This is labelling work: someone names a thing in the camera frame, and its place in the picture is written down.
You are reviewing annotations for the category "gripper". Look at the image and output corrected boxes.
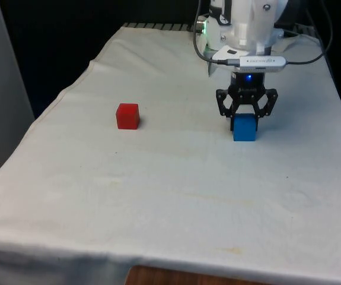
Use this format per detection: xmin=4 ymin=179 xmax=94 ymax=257
xmin=215 ymin=71 xmax=279 ymax=132

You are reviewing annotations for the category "blue cube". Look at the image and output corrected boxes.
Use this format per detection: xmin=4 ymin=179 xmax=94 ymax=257
xmin=232 ymin=112 xmax=257 ymax=142

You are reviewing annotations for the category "red cube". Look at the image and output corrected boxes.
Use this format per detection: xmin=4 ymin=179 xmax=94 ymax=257
xmin=116 ymin=103 xmax=141 ymax=130

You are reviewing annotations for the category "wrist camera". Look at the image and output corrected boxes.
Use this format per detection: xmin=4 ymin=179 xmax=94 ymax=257
xmin=237 ymin=55 xmax=288 ymax=73

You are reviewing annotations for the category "black cable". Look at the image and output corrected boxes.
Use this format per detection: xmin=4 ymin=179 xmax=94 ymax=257
xmin=192 ymin=0 xmax=241 ymax=66
xmin=285 ymin=0 xmax=333 ymax=65

